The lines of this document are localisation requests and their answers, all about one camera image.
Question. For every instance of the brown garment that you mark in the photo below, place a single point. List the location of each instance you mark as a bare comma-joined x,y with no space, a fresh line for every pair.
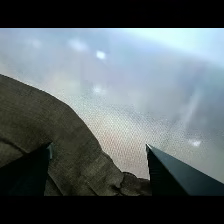
50,126

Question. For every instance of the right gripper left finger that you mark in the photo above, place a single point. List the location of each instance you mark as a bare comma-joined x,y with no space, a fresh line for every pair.
26,173

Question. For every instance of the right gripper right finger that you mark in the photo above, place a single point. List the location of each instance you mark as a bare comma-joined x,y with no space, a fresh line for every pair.
173,176

